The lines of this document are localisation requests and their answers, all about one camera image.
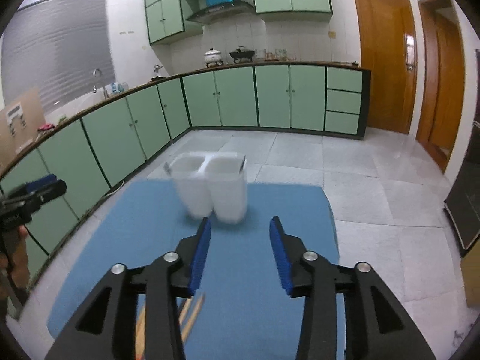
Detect tan wooden chopstick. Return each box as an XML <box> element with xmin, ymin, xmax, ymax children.
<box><xmin>179</xmin><ymin>298</ymin><xmax>193</xmax><ymax>332</ymax></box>
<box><xmin>181</xmin><ymin>292</ymin><xmax>205</xmax><ymax>344</ymax></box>

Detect red-tipped bamboo chopstick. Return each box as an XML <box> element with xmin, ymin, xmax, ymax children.
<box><xmin>135</xmin><ymin>306</ymin><xmax>146</xmax><ymax>360</ymax></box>

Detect black spoon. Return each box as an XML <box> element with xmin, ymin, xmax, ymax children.
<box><xmin>163</xmin><ymin>163</ymin><xmax>172</xmax><ymax>175</ymax></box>

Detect silver metal spoon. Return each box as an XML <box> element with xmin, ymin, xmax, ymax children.
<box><xmin>239</xmin><ymin>156</ymin><xmax>247</xmax><ymax>173</ymax></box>

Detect green lower kitchen cabinets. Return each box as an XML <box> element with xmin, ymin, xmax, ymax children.
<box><xmin>1</xmin><ymin>62</ymin><xmax>371</xmax><ymax>275</ymax></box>

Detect chrome kitchen faucet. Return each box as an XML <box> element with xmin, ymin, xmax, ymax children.
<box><xmin>92</xmin><ymin>67</ymin><xmax>108</xmax><ymax>99</ymax></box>

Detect person's left hand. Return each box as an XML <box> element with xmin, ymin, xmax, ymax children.
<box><xmin>1</xmin><ymin>225</ymin><xmax>30</xmax><ymax>289</ymax></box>

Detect pink cloth on counter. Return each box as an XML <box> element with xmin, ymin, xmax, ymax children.
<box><xmin>37</xmin><ymin>124</ymin><xmax>55</xmax><ymax>133</ymax></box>

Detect brown cardboard water purifier box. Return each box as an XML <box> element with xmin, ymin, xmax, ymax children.
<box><xmin>0</xmin><ymin>87</ymin><xmax>46</xmax><ymax>171</ymax></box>

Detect blue table cloth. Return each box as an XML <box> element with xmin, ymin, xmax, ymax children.
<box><xmin>47</xmin><ymin>184</ymin><xmax>335</xmax><ymax>359</ymax></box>

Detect grey window blind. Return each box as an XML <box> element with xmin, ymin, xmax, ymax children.
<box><xmin>1</xmin><ymin>0</ymin><xmax>116</xmax><ymax>113</ymax></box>

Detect black glass disinfection cabinet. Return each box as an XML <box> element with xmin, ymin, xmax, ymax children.
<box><xmin>444</xmin><ymin>121</ymin><xmax>480</xmax><ymax>257</ymax></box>

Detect white twin utensil holder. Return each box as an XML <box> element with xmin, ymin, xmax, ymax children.
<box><xmin>167</xmin><ymin>151</ymin><xmax>247</xmax><ymax>224</ymax></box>

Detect silver kettle on counter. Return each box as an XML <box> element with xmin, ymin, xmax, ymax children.
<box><xmin>151</xmin><ymin>64</ymin><xmax>164</xmax><ymax>81</ymax></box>

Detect white enamel pot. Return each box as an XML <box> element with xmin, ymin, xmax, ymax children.
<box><xmin>204</xmin><ymin>48</ymin><xmax>224</xmax><ymax>68</ymax></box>

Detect black range hood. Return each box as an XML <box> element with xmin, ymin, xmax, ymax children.
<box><xmin>186</xmin><ymin>1</ymin><xmax>256</xmax><ymax>25</ymax></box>

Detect black wok with lid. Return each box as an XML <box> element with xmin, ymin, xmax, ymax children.
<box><xmin>229</xmin><ymin>46</ymin><xmax>256</xmax><ymax>64</ymax></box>

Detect open wooden door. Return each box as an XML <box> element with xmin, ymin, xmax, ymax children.
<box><xmin>416</xmin><ymin>0</ymin><xmax>465</xmax><ymax>171</ymax></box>

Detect patterned ceramic jar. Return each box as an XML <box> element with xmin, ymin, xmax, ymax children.
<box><xmin>275</xmin><ymin>49</ymin><xmax>288</xmax><ymax>62</ymax></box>

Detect closed wooden door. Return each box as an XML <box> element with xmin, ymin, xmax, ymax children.
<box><xmin>355</xmin><ymin>0</ymin><xmax>416</xmax><ymax>134</ymax></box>

